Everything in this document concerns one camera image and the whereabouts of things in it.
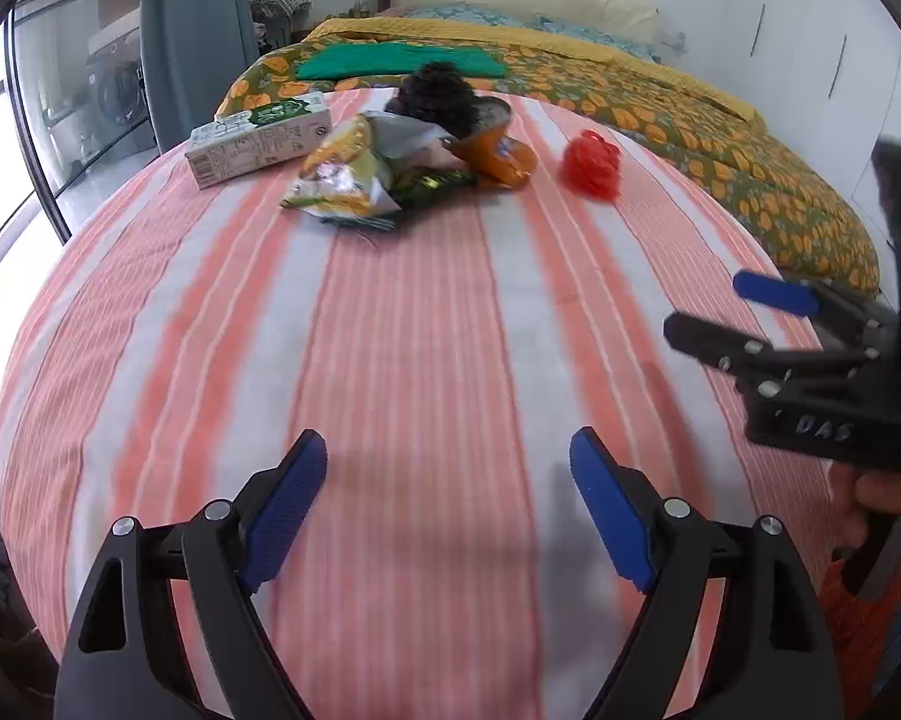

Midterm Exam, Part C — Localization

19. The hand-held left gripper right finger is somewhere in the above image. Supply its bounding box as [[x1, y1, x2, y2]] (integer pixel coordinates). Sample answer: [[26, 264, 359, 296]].
[[568, 426, 845, 720]]

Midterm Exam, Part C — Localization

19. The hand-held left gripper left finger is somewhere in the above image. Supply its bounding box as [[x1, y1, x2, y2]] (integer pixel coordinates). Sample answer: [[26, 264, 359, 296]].
[[55, 429, 330, 720]]

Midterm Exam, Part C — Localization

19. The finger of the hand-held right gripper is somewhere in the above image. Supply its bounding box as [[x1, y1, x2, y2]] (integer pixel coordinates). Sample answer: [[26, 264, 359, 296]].
[[731, 270, 901, 346], [664, 313, 872, 398]]

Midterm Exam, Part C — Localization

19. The green and white milk carton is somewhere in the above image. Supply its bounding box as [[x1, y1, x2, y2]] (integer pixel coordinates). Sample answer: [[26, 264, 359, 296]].
[[185, 92, 333, 190]]

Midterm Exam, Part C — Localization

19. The person's right hand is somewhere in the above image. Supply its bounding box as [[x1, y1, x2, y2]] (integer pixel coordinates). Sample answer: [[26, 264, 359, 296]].
[[827, 461, 901, 563]]

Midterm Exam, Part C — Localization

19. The floral orange and green blanket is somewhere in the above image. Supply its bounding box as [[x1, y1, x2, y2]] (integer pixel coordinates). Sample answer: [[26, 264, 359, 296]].
[[216, 34, 882, 297]]

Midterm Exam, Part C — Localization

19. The orange striped tablecloth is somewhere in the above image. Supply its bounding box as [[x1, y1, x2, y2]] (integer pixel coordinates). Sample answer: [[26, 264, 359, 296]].
[[0, 86, 842, 720]]

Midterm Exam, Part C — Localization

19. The red plastic mesh ball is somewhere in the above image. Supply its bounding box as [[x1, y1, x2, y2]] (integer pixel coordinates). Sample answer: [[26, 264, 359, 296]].
[[559, 129, 622, 202]]

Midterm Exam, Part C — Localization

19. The orange textured cloth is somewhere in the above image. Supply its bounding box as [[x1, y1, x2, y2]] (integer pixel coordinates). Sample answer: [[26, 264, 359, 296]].
[[818, 555, 901, 720]]

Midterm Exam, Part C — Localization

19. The white wardrobe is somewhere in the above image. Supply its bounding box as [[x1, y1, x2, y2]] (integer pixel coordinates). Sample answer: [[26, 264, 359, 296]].
[[720, 0, 901, 241]]

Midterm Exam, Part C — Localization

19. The orange tin can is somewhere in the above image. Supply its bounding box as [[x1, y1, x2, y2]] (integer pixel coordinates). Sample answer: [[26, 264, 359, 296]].
[[450, 96, 539, 190]]

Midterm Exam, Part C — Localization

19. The blue floral pillow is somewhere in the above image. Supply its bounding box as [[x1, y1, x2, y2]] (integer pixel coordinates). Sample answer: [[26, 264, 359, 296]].
[[536, 15, 657, 65], [401, 4, 541, 27]]

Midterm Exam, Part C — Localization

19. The yellow blanket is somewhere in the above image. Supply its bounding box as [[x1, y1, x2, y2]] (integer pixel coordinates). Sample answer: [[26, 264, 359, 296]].
[[304, 15, 762, 125]]

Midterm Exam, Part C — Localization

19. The yellow snack bag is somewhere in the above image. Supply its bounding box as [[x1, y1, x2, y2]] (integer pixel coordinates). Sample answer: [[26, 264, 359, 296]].
[[280, 111, 459, 230]]

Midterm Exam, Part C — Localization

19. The dark pine cone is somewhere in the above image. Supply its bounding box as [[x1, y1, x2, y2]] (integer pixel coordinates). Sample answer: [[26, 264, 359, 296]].
[[386, 60, 481, 137]]

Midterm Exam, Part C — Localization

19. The washing machine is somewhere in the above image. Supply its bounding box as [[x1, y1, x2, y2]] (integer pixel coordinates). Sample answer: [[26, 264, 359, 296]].
[[86, 52, 147, 136]]

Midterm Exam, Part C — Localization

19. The folded green cloth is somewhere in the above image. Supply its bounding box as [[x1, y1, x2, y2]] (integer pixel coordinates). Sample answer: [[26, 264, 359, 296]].
[[296, 41, 507, 82]]

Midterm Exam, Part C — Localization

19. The sliding glass door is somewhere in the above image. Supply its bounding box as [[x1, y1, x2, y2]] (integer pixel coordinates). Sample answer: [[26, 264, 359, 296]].
[[7, 0, 158, 241]]

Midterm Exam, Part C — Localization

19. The blue-grey curtain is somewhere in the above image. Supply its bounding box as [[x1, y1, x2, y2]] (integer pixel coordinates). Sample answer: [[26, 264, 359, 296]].
[[139, 0, 264, 155]]

